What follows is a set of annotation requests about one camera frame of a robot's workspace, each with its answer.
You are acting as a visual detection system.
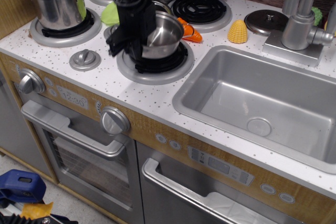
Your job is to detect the green toy vegetable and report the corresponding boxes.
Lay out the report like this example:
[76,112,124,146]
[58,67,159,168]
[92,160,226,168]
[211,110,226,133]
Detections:
[311,6,323,27]

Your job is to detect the steel pot lid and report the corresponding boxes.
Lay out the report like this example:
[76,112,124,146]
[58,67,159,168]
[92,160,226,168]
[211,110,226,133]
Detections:
[244,9,289,36]

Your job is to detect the grey toy sink basin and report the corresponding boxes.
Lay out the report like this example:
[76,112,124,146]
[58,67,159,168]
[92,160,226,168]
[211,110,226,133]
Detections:
[173,46,335,174]

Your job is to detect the green toy lettuce leaf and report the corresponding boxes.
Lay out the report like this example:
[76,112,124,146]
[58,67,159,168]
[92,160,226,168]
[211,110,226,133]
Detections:
[101,2,120,26]

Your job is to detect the oven clock display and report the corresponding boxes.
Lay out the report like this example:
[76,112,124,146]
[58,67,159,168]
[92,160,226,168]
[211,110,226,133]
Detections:
[56,86,89,110]

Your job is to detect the yellow tape piece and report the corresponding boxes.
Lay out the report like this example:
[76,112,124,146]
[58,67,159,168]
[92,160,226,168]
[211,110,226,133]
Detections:
[19,202,54,220]

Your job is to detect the back right stove burner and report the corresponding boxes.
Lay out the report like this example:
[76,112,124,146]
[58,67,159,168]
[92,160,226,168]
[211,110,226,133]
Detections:
[169,0,233,34]

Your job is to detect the left silver oven knob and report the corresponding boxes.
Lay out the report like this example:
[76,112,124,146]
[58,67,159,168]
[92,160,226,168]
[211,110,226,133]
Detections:
[18,68,46,94]

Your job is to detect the front left stove burner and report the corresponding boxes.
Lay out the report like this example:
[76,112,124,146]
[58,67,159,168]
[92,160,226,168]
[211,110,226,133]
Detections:
[30,8,101,48]

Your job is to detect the small steel pan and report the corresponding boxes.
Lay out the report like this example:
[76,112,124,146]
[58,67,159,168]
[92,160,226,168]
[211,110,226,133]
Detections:
[123,10,185,60]

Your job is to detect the orange toy carrot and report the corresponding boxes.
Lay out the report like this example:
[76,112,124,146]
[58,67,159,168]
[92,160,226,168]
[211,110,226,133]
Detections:
[177,17,203,42]

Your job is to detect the oven door with handle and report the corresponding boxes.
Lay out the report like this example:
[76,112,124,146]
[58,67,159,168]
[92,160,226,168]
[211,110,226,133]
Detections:
[21,100,144,223]

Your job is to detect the grey countertop stove knob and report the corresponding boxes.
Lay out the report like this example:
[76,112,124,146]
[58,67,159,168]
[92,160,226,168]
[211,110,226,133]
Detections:
[69,49,101,71]

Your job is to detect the silver oven knob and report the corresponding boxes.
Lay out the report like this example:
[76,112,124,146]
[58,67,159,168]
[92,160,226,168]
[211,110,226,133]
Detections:
[100,106,131,136]
[18,68,46,94]

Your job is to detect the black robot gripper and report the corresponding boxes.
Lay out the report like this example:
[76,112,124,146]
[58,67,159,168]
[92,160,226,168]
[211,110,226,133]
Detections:
[106,0,156,60]

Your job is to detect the silver toy faucet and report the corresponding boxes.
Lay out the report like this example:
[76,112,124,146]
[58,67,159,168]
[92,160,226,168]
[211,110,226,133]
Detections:
[263,0,335,67]

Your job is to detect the yellow toy corn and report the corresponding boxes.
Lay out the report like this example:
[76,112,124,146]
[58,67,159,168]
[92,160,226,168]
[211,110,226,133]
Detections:
[227,19,248,44]

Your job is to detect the front right stove burner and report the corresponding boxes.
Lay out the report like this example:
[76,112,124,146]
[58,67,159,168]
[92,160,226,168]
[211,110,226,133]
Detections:
[117,42,194,86]

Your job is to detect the dishwasher door with handle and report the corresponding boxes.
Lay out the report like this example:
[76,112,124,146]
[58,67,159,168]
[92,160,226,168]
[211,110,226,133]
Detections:
[137,143,299,223]

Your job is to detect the blue clamp tool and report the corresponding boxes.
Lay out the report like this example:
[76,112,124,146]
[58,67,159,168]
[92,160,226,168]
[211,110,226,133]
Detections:
[1,169,46,208]

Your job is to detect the dishwasher control panel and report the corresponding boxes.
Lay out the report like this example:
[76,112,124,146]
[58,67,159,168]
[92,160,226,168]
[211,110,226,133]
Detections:
[187,146,255,186]

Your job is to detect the right silver oven knob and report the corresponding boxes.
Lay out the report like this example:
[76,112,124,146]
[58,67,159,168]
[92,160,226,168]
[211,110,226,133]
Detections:
[100,106,131,136]

